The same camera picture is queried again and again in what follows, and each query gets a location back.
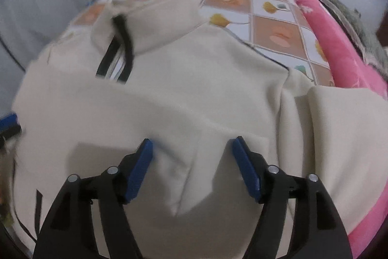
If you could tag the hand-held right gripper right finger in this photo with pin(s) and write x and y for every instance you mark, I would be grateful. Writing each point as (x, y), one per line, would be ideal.
(245, 169)

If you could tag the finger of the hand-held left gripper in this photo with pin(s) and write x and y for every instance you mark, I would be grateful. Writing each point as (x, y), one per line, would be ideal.
(7, 122)

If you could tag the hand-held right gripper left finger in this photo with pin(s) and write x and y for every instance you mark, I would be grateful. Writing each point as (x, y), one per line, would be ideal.
(140, 169)

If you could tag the beige zip jacket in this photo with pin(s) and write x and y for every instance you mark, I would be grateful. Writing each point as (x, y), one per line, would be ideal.
(182, 95)

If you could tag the bed with patterned sheet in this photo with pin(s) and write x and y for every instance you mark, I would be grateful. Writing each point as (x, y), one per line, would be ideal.
(272, 34)

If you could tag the pink floral blanket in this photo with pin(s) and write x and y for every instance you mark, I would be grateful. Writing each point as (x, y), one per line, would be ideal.
(342, 58)

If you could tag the grey blanket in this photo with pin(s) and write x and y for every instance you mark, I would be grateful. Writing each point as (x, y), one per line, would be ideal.
(363, 43)

